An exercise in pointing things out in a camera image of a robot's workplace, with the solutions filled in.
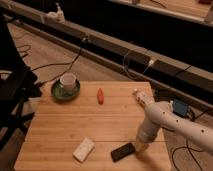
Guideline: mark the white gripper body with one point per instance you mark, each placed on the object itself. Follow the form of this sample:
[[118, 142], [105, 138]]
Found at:
[[141, 146]]

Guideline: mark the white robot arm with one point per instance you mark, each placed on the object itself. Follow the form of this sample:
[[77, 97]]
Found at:
[[158, 115]]

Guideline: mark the white rectangular block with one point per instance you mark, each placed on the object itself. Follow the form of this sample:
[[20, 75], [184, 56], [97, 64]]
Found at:
[[83, 149]]

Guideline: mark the orange carrot toy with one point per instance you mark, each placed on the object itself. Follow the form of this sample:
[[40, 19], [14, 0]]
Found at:
[[100, 96]]

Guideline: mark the white cup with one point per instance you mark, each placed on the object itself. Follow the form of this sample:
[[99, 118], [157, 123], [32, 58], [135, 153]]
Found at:
[[68, 81]]

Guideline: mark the green plate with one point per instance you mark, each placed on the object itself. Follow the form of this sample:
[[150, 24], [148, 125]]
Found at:
[[60, 94]]

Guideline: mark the black office chair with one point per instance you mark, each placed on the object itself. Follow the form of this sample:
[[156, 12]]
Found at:
[[16, 89]]

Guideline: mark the white object on rail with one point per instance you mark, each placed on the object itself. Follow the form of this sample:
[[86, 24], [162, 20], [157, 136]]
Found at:
[[58, 15]]

